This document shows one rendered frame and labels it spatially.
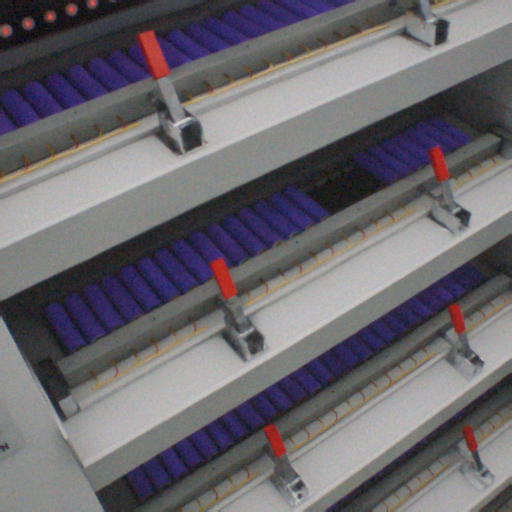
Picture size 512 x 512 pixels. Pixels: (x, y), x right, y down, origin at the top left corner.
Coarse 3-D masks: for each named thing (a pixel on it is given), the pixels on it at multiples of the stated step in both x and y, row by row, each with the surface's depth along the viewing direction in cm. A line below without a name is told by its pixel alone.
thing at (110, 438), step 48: (480, 96) 78; (432, 192) 73; (480, 192) 73; (384, 240) 68; (432, 240) 68; (480, 240) 70; (336, 288) 64; (384, 288) 64; (48, 336) 62; (192, 336) 61; (288, 336) 60; (336, 336) 64; (48, 384) 55; (144, 384) 57; (192, 384) 57; (240, 384) 58; (96, 432) 54; (144, 432) 54; (192, 432) 58; (96, 480) 54
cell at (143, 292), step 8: (120, 272) 65; (128, 272) 64; (136, 272) 65; (128, 280) 64; (136, 280) 64; (144, 280) 64; (128, 288) 64; (136, 288) 63; (144, 288) 63; (136, 296) 63; (144, 296) 62; (152, 296) 62; (144, 304) 62; (152, 304) 61; (160, 304) 62
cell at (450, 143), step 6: (420, 126) 80; (426, 126) 79; (426, 132) 79; (432, 132) 78; (438, 132) 78; (432, 138) 78; (438, 138) 78; (444, 138) 77; (450, 138) 77; (444, 144) 77; (450, 144) 77; (456, 144) 76
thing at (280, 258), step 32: (448, 160) 73; (480, 160) 76; (384, 192) 70; (416, 192) 72; (320, 224) 67; (352, 224) 68; (256, 256) 64; (288, 256) 65; (160, 320) 59; (192, 320) 61; (96, 352) 57; (128, 352) 59; (160, 352) 59; (96, 384) 56
